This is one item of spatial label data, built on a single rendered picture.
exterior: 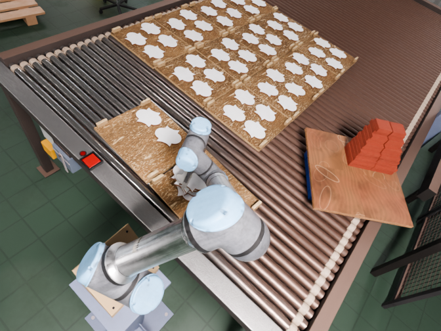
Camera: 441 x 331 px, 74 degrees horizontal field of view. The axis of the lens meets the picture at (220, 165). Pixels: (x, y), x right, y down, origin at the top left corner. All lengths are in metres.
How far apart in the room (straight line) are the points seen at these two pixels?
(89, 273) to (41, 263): 1.44
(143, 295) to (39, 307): 1.35
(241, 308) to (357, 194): 0.77
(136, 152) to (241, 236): 0.93
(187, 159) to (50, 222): 1.60
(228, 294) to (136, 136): 0.86
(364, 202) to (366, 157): 0.23
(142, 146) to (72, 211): 1.07
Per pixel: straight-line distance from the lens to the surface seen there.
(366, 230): 1.62
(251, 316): 1.27
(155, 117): 1.61
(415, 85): 2.91
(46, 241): 2.36
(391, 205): 1.66
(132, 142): 1.51
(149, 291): 0.96
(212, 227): 0.61
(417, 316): 2.92
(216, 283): 1.26
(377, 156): 1.65
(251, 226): 0.66
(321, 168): 1.55
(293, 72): 2.21
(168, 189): 1.36
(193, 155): 0.97
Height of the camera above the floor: 2.12
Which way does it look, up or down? 53 degrees down
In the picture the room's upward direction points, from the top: 20 degrees clockwise
